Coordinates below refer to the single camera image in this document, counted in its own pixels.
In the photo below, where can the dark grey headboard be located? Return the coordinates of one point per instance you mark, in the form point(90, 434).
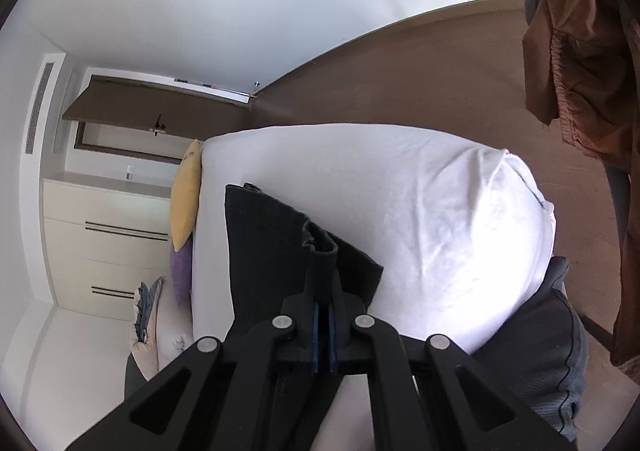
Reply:
point(136, 381)

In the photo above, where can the brown door frame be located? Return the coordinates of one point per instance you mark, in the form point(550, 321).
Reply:
point(100, 148)

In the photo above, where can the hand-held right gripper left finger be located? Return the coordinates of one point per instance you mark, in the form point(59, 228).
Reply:
point(315, 337)

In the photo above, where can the beige printed duvet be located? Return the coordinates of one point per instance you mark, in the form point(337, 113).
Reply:
point(167, 331)

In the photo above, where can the purple pillow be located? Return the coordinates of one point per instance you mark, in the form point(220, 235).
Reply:
point(181, 271)

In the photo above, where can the cream wardrobe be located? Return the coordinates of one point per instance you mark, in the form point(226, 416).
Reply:
point(90, 251)

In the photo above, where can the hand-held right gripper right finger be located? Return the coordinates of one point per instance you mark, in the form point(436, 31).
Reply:
point(334, 337)

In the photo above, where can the black pants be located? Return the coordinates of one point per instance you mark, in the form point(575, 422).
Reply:
point(270, 241)

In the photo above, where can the brown garment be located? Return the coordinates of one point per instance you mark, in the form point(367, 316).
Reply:
point(580, 56)

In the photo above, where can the white air vent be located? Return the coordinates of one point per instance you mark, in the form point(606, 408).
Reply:
point(39, 106)

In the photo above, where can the brown door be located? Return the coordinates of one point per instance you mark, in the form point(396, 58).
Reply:
point(150, 98)

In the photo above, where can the bed with white sheet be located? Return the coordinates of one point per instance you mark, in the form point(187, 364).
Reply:
point(400, 211)

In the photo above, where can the yellow pillow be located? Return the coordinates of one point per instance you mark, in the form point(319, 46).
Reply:
point(186, 196)

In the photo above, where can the small white wall switch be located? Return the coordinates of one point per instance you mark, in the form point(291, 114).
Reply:
point(130, 174)

